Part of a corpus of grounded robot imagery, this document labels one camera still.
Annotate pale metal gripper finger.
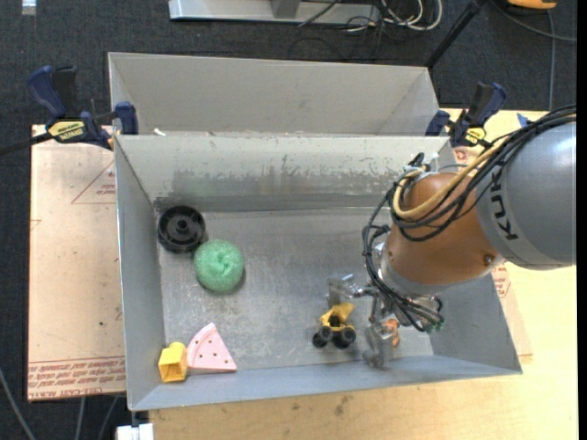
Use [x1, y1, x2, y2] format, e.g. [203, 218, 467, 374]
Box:
[326, 272, 368, 307]
[363, 320, 396, 369]

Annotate small orange object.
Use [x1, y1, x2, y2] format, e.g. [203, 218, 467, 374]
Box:
[383, 318, 402, 348]

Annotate yellow toy truck black wheels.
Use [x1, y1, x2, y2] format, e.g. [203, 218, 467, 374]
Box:
[312, 302, 358, 350]

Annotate grey metal bin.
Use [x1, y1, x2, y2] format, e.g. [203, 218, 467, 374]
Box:
[107, 51, 524, 413]

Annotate green foam ball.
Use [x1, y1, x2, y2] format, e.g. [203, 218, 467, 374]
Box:
[192, 238, 246, 293]

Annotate pink watermelon slice toy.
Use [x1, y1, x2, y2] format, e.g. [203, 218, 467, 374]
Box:
[186, 322, 238, 376]

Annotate black round spool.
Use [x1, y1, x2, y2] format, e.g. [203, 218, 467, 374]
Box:
[156, 205, 207, 254]

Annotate yellow toy block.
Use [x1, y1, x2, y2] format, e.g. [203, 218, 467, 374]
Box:
[158, 341, 190, 383]

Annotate brown cardboard board red print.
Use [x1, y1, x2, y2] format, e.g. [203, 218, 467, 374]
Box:
[27, 124, 536, 402]

